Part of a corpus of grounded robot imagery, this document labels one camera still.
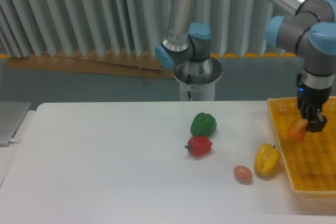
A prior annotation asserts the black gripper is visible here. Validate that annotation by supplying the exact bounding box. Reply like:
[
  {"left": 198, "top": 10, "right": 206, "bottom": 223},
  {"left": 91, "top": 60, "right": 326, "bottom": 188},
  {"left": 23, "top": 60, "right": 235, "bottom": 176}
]
[{"left": 296, "top": 73, "right": 331, "bottom": 133}]

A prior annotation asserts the orange toy baguette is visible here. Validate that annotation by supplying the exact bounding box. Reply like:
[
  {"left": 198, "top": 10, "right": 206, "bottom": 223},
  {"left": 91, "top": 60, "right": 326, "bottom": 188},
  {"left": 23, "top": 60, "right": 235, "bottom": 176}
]
[{"left": 288, "top": 118, "right": 321, "bottom": 142}]

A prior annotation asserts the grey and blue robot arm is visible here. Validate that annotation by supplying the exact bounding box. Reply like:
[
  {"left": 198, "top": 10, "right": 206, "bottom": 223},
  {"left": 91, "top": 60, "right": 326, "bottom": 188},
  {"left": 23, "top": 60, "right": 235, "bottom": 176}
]
[{"left": 154, "top": 0, "right": 335, "bottom": 132}]

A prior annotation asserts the yellow woven basket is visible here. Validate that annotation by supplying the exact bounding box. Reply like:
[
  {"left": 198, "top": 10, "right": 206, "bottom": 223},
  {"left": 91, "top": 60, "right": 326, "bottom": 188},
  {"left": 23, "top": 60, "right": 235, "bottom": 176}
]
[{"left": 267, "top": 97, "right": 335, "bottom": 216}]

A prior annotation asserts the yellow toy bell pepper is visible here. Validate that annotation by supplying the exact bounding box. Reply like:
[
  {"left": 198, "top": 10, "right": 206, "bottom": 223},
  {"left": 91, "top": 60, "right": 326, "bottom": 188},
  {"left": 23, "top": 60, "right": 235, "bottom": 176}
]
[{"left": 254, "top": 143, "right": 280, "bottom": 177}]

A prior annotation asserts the brown toy egg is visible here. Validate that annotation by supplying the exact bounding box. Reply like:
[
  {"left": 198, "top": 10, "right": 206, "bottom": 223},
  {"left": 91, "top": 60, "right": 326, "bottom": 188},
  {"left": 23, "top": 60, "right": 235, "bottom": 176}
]
[{"left": 234, "top": 165, "right": 253, "bottom": 183}]

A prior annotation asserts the green toy bell pepper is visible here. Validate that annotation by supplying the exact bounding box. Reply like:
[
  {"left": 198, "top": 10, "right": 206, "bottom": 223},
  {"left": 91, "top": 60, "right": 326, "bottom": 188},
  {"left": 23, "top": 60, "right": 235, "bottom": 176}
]
[{"left": 190, "top": 112, "right": 217, "bottom": 137}]

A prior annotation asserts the red toy bell pepper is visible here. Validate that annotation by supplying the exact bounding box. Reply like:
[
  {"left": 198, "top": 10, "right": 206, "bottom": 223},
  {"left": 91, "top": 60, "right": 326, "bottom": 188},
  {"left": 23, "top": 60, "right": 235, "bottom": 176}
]
[{"left": 184, "top": 136, "right": 213, "bottom": 157}]

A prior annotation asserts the brown cardboard sheet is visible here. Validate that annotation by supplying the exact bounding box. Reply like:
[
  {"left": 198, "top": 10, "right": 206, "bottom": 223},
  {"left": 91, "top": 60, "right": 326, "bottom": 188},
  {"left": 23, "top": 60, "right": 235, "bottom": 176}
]
[{"left": 5, "top": 54, "right": 174, "bottom": 83}]

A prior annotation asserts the silver laptop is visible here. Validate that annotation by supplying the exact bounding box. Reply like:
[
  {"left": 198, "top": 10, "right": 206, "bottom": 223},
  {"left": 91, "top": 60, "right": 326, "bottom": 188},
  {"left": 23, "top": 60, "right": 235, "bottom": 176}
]
[{"left": 1, "top": 101, "right": 30, "bottom": 147}]

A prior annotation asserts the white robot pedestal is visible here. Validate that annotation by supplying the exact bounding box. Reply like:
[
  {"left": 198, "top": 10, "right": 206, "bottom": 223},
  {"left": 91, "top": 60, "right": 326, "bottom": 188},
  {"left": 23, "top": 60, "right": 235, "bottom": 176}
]
[{"left": 173, "top": 57, "right": 222, "bottom": 101}]

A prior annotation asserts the black cable on pedestal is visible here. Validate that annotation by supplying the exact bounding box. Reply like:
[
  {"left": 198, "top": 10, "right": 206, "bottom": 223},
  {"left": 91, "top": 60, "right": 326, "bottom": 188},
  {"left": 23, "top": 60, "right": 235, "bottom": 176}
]
[{"left": 186, "top": 74, "right": 194, "bottom": 102}]

